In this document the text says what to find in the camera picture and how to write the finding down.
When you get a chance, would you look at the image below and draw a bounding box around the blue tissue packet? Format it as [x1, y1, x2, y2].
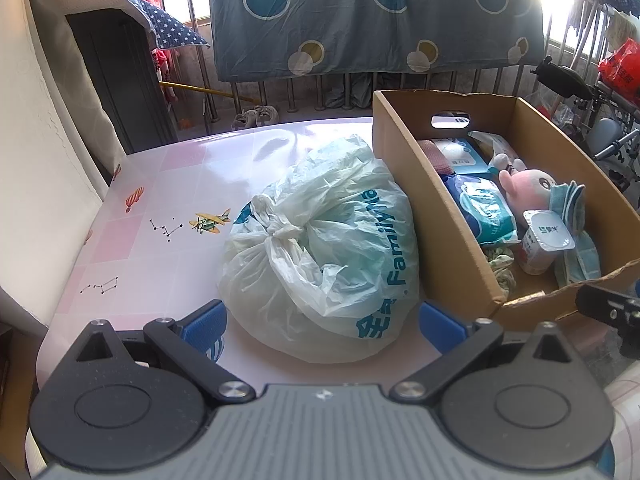
[442, 174, 520, 247]

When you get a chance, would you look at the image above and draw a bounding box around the light blue checked towel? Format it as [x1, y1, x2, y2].
[547, 181, 602, 287]

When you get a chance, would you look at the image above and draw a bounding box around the pink printed cloth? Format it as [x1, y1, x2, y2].
[602, 375, 640, 480]

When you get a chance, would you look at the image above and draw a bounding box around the brown cardboard box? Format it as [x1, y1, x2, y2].
[372, 89, 640, 321]

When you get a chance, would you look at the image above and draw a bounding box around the dark cabinet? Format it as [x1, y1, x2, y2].
[65, 10, 178, 156]

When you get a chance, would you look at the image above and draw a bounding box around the yellow stick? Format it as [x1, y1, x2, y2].
[159, 80, 256, 101]

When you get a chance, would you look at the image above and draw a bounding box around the green floral cloth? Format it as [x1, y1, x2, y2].
[484, 245, 516, 293]

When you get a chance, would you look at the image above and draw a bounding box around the clear plastic packet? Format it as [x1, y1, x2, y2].
[470, 130, 518, 161]

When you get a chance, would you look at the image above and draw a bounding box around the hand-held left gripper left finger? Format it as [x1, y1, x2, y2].
[60, 299, 258, 404]

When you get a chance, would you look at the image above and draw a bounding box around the grey blanket with circles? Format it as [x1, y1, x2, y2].
[207, 0, 546, 82]

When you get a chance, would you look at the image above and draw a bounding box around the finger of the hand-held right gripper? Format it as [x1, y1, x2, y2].
[575, 283, 640, 322]

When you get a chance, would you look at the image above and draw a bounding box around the white green plastic bag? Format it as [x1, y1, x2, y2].
[217, 134, 421, 365]

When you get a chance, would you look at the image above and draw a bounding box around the beige curtain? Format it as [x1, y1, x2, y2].
[25, 0, 151, 183]

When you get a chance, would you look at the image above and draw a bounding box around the blue star-patterned cloth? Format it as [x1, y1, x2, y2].
[125, 0, 211, 51]

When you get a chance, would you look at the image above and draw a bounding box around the wheelchair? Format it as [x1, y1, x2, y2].
[530, 55, 640, 191]

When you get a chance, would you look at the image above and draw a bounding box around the pink plush toy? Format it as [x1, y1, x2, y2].
[487, 152, 558, 211]

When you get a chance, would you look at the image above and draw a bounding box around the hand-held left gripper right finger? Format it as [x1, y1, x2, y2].
[391, 301, 577, 405]

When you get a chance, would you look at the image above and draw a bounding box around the red plastic bag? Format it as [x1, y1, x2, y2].
[597, 37, 640, 91]

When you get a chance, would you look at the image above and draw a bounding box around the grey hanging garment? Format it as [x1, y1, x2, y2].
[325, 72, 396, 108]

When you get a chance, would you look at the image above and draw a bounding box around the white yogurt cup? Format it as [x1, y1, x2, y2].
[521, 209, 577, 276]

